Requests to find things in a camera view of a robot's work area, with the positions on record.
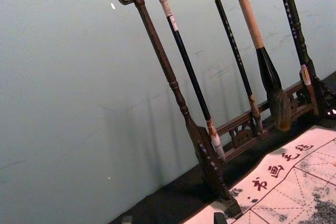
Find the thin black brush white-tipped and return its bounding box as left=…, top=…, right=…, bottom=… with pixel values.
left=159, top=0, right=227, bottom=164

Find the dark wooden dragon-head brush rack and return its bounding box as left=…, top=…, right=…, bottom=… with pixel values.
left=91, top=0, right=336, bottom=219

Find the thin black brush brown-tipped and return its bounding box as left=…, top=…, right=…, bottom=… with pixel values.
left=208, top=0, right=264, bottom=136

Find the black table cloth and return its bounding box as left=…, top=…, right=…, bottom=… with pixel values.
left=108, top=70, right=336, bottom=224

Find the small black block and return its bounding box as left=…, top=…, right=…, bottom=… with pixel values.
left=213, top=211, right=228, bottom=224

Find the black brush with white ferrule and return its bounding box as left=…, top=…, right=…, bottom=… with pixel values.
left=274, top=0, right=320, bottom=116

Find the white calligraphy practice sheet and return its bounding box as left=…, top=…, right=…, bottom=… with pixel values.
left=183, top=125, right=336, bottom=224

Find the plain pale wall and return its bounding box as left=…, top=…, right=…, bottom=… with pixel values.
left=0, top=0, right=336, bottom=224

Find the large brush with cream handle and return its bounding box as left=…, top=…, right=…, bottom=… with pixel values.
left=230, top=0, right=292, bottom=132

